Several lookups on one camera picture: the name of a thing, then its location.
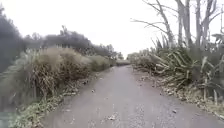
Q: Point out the grey asphalt path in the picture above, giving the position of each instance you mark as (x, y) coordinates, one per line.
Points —
(120, 100)

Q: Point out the group of bare trees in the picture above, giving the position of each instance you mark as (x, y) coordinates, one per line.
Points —
(185, 23)

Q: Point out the leaf-strewn grass verge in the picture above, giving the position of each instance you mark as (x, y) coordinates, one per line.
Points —
(190, 96)
(40, 110)

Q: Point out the row of dark trees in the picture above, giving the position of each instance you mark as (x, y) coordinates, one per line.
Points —
(73, 40)

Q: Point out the pale tall grass bushes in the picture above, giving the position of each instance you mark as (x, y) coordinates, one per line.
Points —
(50, 70)

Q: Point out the green flax bushes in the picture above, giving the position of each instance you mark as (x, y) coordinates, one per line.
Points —
(180, 66)

